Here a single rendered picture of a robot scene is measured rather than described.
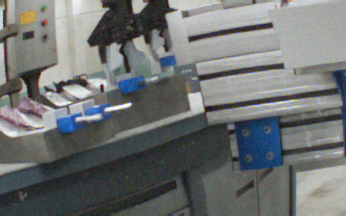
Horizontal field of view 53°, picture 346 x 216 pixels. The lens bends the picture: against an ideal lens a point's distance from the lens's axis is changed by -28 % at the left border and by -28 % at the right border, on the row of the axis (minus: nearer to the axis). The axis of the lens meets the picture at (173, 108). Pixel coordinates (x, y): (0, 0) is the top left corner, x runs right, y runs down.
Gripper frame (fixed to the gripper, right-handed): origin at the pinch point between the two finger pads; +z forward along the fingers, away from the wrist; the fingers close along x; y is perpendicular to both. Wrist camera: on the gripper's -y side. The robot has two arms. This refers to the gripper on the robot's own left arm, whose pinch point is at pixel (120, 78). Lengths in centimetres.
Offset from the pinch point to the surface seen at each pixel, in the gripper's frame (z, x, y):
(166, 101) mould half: 7.3, 10.9, 2.1
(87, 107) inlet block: 3.9, -17.3, 7.1
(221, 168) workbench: 28.3, 26.0, 2.9
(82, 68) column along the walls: -53, 511, -641
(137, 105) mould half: 6.5, 1.6, 2.1
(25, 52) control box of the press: -26, 20, -85
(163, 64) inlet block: -1.4, 26.9, -10.2
